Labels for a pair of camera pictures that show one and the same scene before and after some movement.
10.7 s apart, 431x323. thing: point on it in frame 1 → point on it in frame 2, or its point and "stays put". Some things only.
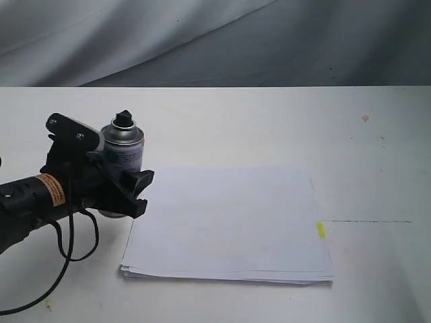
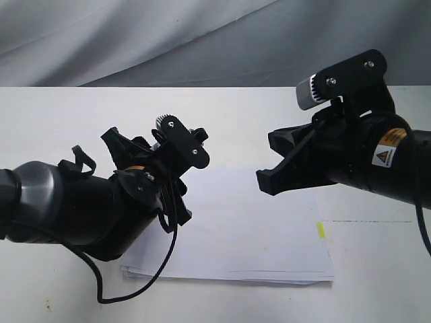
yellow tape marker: x=321 y=229 stays put
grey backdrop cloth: x=215 y=43 stays put
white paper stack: x=254 y=224 stays put
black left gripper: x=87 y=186 → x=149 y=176
